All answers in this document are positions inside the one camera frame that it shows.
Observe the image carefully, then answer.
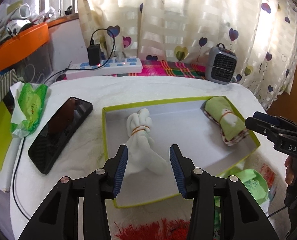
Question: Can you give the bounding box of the black power adapter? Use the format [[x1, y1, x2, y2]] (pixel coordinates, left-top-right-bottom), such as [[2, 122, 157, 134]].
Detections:
[[87, 28, 115, 69]]

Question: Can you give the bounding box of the person's right hand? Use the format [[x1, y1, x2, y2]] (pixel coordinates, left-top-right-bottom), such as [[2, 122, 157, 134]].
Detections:
[[285, 156, 294, 185]]

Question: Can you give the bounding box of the green snack wrapper bag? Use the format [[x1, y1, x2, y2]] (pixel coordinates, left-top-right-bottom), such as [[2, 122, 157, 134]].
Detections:
[[10, 82, 48, 139]]

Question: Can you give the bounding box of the green striped gift box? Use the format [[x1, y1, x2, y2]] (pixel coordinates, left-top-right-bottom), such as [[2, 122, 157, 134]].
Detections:
[[0, 68, 19, 120]]

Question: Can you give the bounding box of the cream heart pattern curtain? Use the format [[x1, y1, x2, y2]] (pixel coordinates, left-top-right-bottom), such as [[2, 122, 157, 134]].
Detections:
[[77, 0, 297, 108]]

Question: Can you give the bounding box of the orange plastic basin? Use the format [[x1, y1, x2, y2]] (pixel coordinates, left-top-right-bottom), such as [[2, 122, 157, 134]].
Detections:
[[0, 22, 51, 79]]

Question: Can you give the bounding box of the black smartphone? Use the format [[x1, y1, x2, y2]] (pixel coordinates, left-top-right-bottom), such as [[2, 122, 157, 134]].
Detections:
[[28, 97, 93, 174]]

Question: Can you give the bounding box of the white blue power strip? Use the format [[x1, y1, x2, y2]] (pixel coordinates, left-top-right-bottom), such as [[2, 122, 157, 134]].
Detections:
[[65, 57, 143, 80]]

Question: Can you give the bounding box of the green towel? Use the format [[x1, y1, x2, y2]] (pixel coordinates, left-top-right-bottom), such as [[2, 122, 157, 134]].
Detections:
[[203, 96, 249, 146]]

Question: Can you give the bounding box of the pink plaid cloth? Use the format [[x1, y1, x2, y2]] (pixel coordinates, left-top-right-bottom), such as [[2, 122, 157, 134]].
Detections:
[[113, 60, 206, 80]]

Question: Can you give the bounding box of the lime green shallow box tray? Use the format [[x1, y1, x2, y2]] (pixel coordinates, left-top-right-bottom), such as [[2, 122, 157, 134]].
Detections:
[[102, 95, 261, 209]]

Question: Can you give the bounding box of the white sock bundle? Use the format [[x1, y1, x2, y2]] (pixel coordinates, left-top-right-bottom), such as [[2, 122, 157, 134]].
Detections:
[[125, 108, 167, 176]]

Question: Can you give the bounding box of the grey portable heater fan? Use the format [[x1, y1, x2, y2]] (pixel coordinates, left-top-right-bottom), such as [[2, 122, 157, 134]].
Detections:
[[205, 43, 237, 85]]

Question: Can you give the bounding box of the white shoes pile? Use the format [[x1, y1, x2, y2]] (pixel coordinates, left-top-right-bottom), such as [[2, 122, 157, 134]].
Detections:
[[0, 1, 60, 45]]

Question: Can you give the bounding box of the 3M clear plastic packet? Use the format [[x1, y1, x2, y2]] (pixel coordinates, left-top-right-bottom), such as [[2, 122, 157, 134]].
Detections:
[[252, 155, 278, 204]]

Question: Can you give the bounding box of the red tassel chinese knot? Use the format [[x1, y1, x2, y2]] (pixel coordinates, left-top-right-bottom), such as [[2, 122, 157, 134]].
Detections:
[[115, 218, 190, 240]]

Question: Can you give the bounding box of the black charging cable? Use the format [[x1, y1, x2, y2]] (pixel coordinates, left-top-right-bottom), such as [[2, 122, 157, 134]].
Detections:
[[12, 64, 71, 221]]

